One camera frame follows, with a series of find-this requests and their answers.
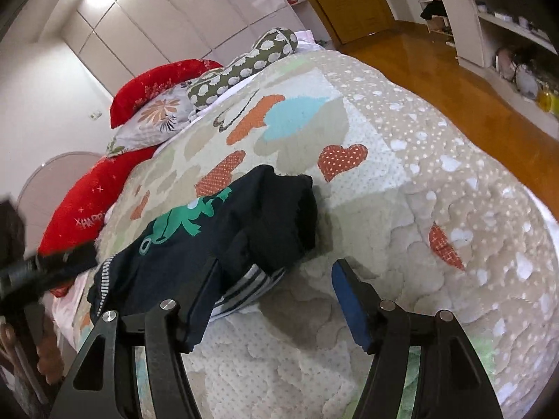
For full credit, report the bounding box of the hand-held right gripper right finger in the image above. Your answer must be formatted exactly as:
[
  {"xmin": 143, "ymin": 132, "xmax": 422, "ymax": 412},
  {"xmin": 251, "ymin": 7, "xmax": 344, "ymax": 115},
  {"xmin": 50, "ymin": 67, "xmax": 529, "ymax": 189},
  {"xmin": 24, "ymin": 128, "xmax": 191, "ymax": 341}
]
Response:
[{"xmin": 331, "ymin": 258, "xmax": 504, "ymax": 419}]

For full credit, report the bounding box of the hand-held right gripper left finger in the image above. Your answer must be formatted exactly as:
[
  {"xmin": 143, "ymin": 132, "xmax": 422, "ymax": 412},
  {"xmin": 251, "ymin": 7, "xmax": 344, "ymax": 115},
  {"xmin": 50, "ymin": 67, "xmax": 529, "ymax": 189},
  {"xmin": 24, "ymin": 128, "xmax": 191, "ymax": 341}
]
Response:
[{"xmin": 48, "ymin": 257, "xmax": 220, "ymax": 419}]

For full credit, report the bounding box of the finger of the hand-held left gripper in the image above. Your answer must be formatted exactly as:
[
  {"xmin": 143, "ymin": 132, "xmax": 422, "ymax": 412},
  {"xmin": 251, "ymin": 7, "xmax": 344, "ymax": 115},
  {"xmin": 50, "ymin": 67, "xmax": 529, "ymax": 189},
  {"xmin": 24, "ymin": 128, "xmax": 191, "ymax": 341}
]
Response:
[{"xmin": 25, "ymin": 241, "xmax": 99, "ymax": 294}]

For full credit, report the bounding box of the navy shirt green print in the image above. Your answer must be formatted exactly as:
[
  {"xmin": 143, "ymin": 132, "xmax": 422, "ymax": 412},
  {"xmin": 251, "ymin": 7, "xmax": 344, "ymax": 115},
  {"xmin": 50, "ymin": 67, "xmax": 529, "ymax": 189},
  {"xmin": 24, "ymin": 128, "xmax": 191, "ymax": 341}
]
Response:
[{"xmin": 86, "ymin": 164, "xmax": 318, "ymax": 355}]

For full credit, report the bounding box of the pink bed sheet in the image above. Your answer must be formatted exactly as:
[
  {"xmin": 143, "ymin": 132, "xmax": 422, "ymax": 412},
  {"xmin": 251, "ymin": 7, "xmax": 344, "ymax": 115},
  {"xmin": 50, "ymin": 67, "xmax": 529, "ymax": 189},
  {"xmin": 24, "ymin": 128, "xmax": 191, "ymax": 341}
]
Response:
[{"xmin": 51, "ymin": 277, "xmax": 99, "ymax": 345}]

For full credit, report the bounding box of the red pillow with white print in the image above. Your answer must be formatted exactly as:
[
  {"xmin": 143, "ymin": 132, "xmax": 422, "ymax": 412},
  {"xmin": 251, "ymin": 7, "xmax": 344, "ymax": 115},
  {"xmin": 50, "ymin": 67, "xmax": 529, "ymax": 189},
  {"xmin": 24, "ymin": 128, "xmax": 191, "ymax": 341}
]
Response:
[
  {"xmin": 38, "ymin": 145, "xmax": 159, "ymax": 298},
  {"xmin": 109, "ymin": 59, "xmax": 224, "ymax": 130}
]

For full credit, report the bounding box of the rounded grey headboard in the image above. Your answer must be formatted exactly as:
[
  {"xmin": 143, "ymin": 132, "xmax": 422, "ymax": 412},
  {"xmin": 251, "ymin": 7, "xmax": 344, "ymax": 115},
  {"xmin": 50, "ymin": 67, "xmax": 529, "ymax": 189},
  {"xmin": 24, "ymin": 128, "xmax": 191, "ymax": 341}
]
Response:
[{"xmin": 16, "ymin": 151, "xmax": 104, "ymax": 233}]

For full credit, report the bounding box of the beige heart-patterned quilt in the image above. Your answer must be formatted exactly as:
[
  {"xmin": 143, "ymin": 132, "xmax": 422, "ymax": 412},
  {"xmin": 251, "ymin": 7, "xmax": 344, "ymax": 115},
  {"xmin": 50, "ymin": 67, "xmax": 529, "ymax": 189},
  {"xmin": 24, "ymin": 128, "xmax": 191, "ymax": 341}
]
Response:
[{"xmin": 70, "ymin": 49, "xmax": 557, "ymax": 419}]

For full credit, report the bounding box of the white floral pillow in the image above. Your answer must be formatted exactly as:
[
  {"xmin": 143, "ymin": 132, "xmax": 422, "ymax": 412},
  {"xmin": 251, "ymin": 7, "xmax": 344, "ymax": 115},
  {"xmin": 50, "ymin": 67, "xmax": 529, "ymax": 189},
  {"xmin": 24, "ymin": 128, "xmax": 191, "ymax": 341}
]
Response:
[{"xmin": 106, "ymin": 84, "xmax": 198, "ymax": 157}]

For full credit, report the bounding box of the green polka dot bolster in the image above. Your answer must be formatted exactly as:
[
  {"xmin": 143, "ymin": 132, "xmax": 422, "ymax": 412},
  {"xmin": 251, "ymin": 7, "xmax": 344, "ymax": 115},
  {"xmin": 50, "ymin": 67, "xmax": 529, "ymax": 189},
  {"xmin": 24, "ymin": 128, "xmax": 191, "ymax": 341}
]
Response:
[{"xmin": 187, "ymin": 27, "xmax": 299, "ymax": 110}]

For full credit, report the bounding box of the white glossy wardrobe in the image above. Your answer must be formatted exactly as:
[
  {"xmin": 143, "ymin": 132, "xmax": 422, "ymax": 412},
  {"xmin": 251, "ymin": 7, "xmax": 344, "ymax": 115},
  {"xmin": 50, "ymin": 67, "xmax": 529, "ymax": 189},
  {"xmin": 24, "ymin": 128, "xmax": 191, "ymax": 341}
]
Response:
[{"xmin": 61, "ymin": 0, "xmax": 306, "ymax": 97}]

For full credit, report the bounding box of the yellow bottle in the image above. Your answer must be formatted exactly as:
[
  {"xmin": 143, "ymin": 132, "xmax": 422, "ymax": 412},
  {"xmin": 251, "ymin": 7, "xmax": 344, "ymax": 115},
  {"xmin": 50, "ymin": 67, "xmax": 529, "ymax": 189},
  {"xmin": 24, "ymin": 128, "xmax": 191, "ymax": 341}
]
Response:
[{"xmin": 538, "ymin": 85, "xmax": 559, "ymax": 117}]

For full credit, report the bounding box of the white shelf unit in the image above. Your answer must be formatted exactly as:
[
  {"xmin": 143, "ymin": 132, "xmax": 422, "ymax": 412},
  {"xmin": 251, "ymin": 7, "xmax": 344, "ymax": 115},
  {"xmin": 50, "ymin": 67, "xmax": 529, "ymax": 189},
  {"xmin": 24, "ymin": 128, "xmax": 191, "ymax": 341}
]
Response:
[{"xmin": 427, "ymin": 0, "xmax": 559, "ymax": 129}]

